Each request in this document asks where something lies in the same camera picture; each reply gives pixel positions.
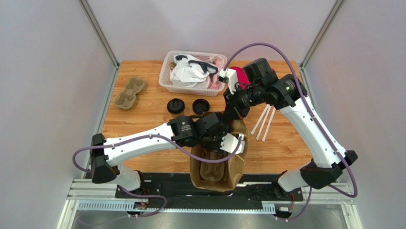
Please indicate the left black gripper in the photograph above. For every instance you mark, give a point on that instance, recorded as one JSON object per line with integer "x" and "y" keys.
{"x": 217, "y": 147}

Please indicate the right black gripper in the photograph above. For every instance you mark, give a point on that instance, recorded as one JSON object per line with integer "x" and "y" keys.
{"x": 232, "y": 103}

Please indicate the brown cardboard cup carrier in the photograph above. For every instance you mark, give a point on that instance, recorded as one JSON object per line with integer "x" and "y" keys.
{"x": 213, "y": 172}

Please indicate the brown paper bag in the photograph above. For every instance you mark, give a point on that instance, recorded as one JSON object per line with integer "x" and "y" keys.
{"x": 234, "y": 167}

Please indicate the black coffee cup lid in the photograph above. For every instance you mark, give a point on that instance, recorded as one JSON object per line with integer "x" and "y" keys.
{"x": 176, "y": 106}

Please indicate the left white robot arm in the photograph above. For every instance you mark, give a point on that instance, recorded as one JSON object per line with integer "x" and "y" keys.
{"x": 108, "y": 154}

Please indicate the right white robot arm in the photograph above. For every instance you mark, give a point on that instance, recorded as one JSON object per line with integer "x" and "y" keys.
{"x": 289, "y": 96}

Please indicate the red folded cloth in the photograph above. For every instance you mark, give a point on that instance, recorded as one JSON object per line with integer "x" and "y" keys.
{"x": 242, "y": 76}

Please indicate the black lid on table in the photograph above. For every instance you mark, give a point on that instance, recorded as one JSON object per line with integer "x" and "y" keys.
{"x": 200, "y": 106}

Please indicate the white wrapped straw left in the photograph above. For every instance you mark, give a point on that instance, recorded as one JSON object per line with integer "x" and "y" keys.
{"x": 260, "y": 118}

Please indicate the white wrapped straw right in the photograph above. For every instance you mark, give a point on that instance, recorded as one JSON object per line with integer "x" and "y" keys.
{"x": 269, "y": 124}

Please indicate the white cloth in basket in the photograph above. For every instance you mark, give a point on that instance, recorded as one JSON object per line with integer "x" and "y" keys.
{"x": 183, "y": 75}

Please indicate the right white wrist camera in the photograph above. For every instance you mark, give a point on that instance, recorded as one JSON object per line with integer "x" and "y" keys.
{"x": 228, "y": 76}

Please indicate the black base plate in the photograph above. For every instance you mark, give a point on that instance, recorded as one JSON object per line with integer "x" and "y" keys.
{"x": 252, "y": 195}

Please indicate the aluminium frame rail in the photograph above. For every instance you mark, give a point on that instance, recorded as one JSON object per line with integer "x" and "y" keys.
{"x": 106, "y": 206}

